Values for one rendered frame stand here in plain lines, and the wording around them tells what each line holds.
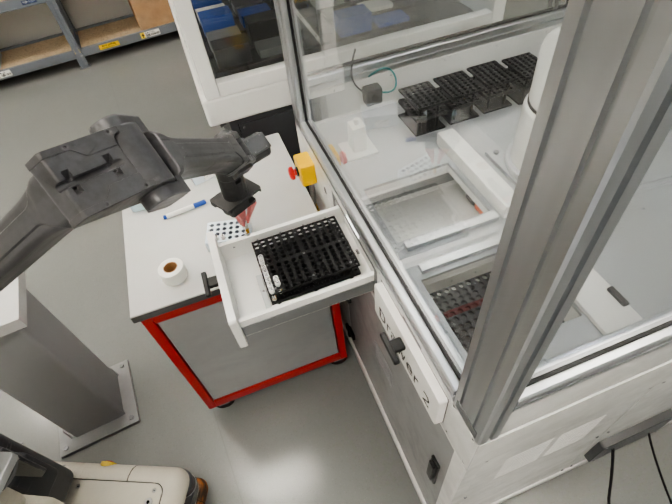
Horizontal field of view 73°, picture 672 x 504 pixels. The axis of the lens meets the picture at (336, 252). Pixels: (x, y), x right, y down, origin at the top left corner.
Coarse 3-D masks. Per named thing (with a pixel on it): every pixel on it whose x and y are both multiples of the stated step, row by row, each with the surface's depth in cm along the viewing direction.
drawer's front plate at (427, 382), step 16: (384, 288) 97; (384, 304) 95; (400, 320) 91; (400, 336) 91; (416, 352) 86; (416, 368) 87; (416, 384) 91; (432, 384) 82; (432, 400) 83; (432, 416) 87
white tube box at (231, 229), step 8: (208, 224) 133; (216, 224) 133; (224, 224) 133; (232, 224) 132; (248, 224) 131; (216, 232) 130; (224, 232) 131; (232, 232) 131; (240, 232) 130; (224, 240) 128; (208, 248) 129
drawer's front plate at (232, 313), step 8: (208, 232) 112; (208, 240) 110; (216, 240) 114; (216, 248) 109; (216, 256) 107; (216, 264) 105; (224, 264) 114; (216, 272) 104; (224, 272) 106; (224, 280) 102; (224, 288) 100; (224, 296) 99; (232, 296) 105; (224, 304) 98; (232, 304) 99; (232, 312) 96; (232, 320) 95; (232, 328) 96; (240, 328) 98; (240, 336) 99; (240, 344) 101
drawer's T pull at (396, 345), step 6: (384, 336) 91; (384, 342) 90; (390, 342) 90; (396, 342) 90; (402, 342) 90; (390, 348) 89; (396, 348) 89; (402, 348) 89; (390, 354) 89; (396, 354) 89; (396, 360) 88
